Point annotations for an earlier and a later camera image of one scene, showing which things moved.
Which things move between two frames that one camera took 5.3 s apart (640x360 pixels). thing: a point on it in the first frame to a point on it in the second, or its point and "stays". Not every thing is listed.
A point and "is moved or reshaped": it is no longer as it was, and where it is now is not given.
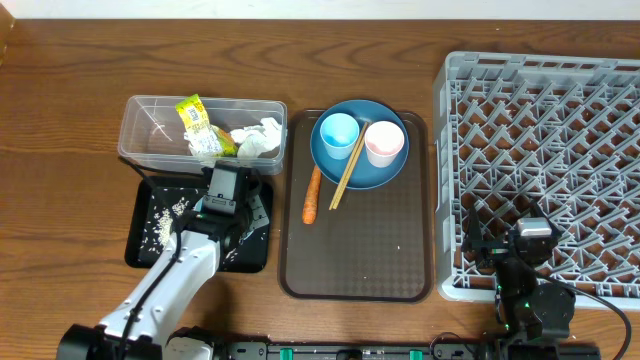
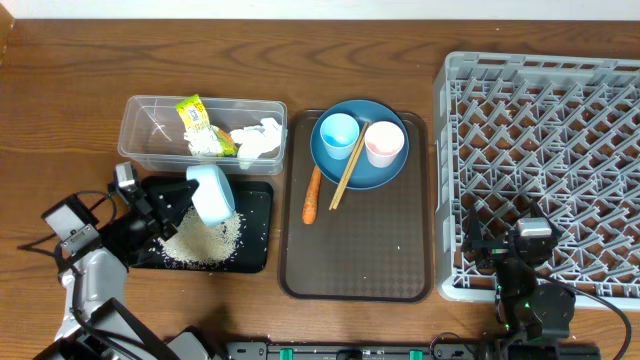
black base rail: [439, 351] stays
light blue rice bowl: [258, 216] is moved or reshaped
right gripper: [474, 242] stays
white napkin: [256, 140] stays
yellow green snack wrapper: [194, 115] stays
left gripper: [255, 190] to [160, 213]
